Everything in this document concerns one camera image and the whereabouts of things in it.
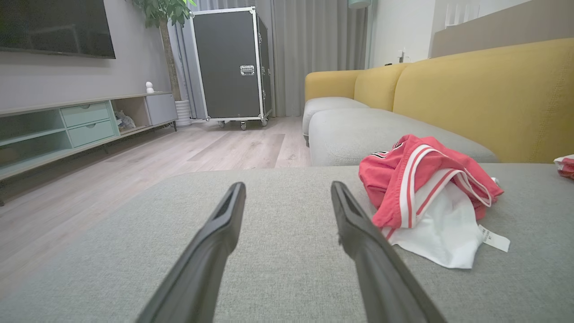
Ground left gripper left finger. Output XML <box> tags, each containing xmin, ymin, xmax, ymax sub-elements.
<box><xmin>136</xmin><ymin>181</ymin><xmax>247</xmax><ymax>323</ymax></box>

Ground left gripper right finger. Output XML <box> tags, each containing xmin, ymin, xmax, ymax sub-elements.
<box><xmin>330</xmin><ymin>181</ymin><xmax>448</xmax><ymax>323</ymax></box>

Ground red shorts with white stripes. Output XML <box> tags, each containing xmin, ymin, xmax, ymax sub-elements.
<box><xmin>358</xmin><ymin>134</ymin><xmax>511</xmax><ymax>270</ymax></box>

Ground large grey sofa seat cushion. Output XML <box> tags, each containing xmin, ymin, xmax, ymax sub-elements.
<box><xmin>0</xmin><ymin>162</ymin><xmax>574</xmax><ymax>323</ymax></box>

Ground long low tv cabinet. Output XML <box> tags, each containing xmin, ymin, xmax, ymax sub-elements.
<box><xmin>0</xmin><ymin>92</ymin><xmax>178</xmax><ymax>207</ymax></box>

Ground grey lumpy ornament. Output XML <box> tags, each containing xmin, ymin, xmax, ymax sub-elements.
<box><xmin>114</xmin><ymin>110</ymin><xmax>136</xmax><ymax>132</ymax></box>

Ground mint green cabinet drawer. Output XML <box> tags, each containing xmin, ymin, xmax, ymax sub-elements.
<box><xmin>67</xmin><ymin>119</ymin><xmax>116</xmax><ymax>148</ymax></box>
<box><xmin>61</xmin><ymin>102</ymin><xmax>111</xmax><ymax>128</ymax></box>

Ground black wheeled flight case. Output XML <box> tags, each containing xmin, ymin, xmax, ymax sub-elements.
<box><xmin>190</xmin><ymin>6</ymin><xmax>273</xmax><ymax>131</ymax></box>

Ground wide yellow sofa backrest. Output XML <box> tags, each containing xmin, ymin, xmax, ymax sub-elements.
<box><xmin>393</xmin><ymin>38</ymin><xmax>574</xmax><ymax>164</ymax></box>

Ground red and white cloth piece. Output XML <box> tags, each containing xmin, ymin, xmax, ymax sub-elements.
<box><xmin>553</xmin><ymin>154</ymin><xmax>574</xmax><ymax>181</ymax></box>

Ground grey curtain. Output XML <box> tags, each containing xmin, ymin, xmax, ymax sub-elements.
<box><xmin>167</xmin><ymin>0</ymin><xmax>369</xmax><ymax>118</ymax></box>

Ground green indoor tree plant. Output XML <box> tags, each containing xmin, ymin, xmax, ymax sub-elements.
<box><xmin>131</xmin><ymin>0</ymin><xmax>198</xmax><ymax>102</ymax></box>

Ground black flat television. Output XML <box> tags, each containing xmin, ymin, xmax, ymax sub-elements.
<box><xmin>0</xmin><ymin>0</ymin><xmax>116</xmax><ymax>60</ymax></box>

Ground white slatted wall fixture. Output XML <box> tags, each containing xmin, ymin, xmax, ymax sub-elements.
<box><xmin>444</xmin><ymin>2</ymin><xmax>481</xmax><ymax>28</ymax></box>

